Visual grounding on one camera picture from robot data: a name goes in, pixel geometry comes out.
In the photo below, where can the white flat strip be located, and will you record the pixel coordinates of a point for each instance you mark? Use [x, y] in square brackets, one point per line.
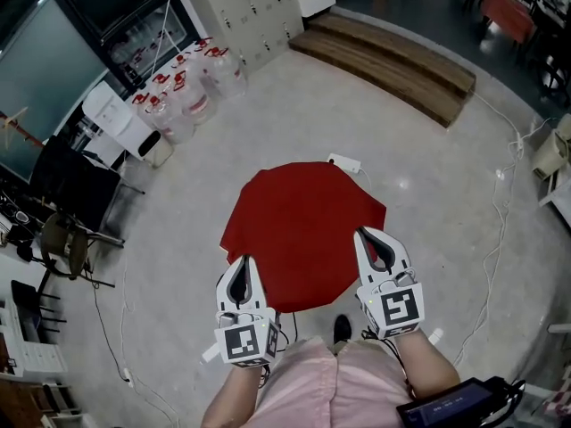
[209, 355]

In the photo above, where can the wooden step platform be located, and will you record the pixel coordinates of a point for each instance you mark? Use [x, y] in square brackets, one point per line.
[383, 65]

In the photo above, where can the person's black right shoe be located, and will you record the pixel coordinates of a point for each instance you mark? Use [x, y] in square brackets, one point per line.
[342, 328]

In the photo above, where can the reddish cloth covered table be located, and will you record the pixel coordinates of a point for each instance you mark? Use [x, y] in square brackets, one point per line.
[508, 11]

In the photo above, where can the red tablecloth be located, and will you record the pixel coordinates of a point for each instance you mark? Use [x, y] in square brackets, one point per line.
[303, 230]

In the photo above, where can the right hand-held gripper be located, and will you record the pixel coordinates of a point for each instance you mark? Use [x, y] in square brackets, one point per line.
[397, 310]

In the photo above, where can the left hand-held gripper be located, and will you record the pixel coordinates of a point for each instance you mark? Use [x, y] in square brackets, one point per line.
[243, 341]

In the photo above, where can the large white power strip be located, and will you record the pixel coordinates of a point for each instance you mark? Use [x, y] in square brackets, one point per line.
[344, 162]

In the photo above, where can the person's left forearm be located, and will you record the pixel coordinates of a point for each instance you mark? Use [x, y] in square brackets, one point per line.
[232, 399]

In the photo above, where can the wooden coat rack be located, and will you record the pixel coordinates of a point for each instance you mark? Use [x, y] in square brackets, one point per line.
[18, 125]

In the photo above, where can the white extension socket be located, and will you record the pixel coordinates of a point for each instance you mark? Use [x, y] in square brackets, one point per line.
[129, 376]

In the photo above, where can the cluster of clear water jugs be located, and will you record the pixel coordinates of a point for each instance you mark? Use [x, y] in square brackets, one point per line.
[187, 101]

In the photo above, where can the red white checkered cloth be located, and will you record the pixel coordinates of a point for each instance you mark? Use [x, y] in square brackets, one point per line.
[560, 406]

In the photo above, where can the white water dispenser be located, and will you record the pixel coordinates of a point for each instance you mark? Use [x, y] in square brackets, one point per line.
[111, 114]

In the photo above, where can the person's pink shirt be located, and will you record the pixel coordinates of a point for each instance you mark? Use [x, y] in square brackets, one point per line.
[321, 386]

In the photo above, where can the small white power strip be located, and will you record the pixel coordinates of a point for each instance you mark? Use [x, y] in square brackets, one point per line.
[519, 144]

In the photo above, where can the black screen device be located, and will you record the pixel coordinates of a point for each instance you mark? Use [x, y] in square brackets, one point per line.
[446, 410]

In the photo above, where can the small white waste bin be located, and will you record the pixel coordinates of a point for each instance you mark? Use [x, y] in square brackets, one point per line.
[156, 150]

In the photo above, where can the brown wooden cabinet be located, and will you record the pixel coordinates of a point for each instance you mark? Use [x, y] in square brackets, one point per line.
[18, 399]

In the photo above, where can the white shelving rack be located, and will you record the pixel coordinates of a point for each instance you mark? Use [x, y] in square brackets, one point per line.
[557, 194]

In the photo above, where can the beige pedal bin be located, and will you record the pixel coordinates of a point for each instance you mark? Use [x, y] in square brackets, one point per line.
[551, 154]

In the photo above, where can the person's khaki trousers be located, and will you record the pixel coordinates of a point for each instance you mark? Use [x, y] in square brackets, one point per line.
[357, 348]

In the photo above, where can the person's right forearm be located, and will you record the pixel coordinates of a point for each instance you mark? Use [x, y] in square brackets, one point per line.
[428, 368]

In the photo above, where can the white drawer cabinet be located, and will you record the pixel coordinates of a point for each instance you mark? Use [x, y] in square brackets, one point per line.
[40, 359]

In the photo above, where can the black mesh office chair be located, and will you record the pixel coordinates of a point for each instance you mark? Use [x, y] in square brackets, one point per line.
[71, 172]

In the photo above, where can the black framed window wall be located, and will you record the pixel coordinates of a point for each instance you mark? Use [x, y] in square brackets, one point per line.
[44, 74]

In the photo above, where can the white adapter block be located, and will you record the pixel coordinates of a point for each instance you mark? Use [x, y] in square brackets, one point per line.
[436, 337]

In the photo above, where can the grey locker cabinet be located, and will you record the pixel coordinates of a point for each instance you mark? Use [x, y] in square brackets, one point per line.
[254, 11]

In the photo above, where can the black swivel chair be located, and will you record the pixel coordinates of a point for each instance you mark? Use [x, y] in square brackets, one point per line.
[548, 69]

